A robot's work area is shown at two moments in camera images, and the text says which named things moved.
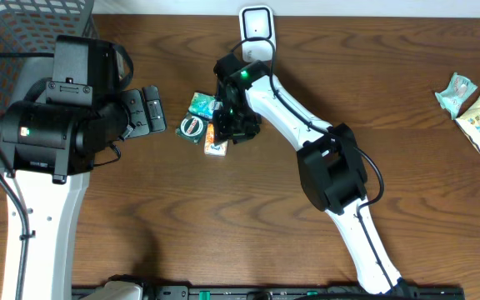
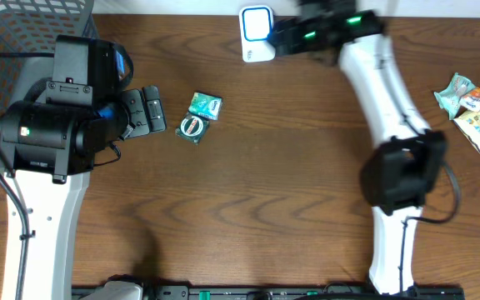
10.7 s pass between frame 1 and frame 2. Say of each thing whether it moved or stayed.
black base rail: stayed
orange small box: moved
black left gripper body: stayed
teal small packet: stayed
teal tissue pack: stayed
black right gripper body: moved
